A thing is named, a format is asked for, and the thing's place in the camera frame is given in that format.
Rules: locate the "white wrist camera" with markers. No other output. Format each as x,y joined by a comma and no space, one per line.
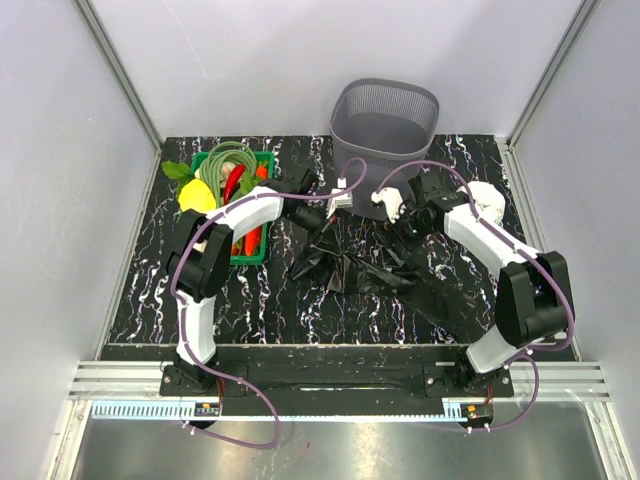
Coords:
391,201
341,197

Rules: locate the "black trash bag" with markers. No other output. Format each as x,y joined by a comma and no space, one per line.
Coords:
431,277

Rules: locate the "aluminium frame rail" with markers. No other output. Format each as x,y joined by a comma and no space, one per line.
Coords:
547,381

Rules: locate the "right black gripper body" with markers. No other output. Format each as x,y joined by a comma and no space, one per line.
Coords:
410,227

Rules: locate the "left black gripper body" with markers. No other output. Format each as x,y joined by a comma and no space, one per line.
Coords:
309,215

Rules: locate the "small orange carrot toy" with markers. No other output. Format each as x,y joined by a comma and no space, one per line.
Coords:
261,173

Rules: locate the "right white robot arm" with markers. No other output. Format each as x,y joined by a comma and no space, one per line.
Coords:
534,299

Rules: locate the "grey mesh trash bin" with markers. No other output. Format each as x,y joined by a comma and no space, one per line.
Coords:
387,123

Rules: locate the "yellow white cabbage toy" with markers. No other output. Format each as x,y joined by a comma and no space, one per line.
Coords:
197,196

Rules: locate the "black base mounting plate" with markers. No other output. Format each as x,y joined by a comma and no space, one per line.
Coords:
432,371

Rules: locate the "large orange carrot toy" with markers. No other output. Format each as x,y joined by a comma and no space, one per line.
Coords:
252,242

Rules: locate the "green leafy vegetable toy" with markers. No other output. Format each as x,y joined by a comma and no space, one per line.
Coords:
177,171

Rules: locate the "white crumpled paper roll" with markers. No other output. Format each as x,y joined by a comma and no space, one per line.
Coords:
489,200

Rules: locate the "green long beans bundle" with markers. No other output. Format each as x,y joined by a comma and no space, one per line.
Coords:
229,151

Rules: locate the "red chili pepper toy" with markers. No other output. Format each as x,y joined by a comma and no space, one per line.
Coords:
232,181

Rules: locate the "green plastic basket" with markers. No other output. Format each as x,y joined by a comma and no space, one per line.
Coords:
246,184

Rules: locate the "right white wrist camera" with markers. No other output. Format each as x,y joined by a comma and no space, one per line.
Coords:
391,201

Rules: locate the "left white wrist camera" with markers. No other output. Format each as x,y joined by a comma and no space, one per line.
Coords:
341,197

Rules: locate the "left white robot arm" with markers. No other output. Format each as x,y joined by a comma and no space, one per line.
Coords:
200,258

